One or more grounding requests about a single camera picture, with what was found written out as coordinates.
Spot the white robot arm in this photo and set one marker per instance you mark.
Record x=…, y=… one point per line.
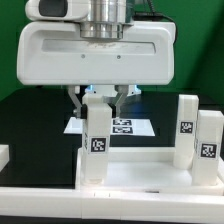
x=107, y=19

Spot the white left fence block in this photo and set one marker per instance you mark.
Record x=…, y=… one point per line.
x=4, y=156

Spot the white front fence bar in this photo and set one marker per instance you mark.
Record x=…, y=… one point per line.
x=67, y=203

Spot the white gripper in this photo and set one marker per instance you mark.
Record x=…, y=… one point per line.
x=54, y=53

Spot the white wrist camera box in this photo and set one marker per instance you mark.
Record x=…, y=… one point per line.
x=57, y=10

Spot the white desk top tray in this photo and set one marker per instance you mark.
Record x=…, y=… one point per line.
x=147, y=170

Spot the white fiducial marker sheet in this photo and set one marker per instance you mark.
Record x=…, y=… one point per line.
x=119, y=126

